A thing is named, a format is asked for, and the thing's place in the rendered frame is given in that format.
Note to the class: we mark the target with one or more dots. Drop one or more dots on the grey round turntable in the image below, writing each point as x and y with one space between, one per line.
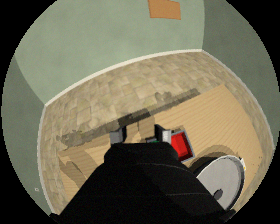
223 176

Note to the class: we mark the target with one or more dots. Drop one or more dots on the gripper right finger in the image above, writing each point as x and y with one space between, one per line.
162 134

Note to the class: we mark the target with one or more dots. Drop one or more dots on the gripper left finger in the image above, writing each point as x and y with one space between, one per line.
119 135

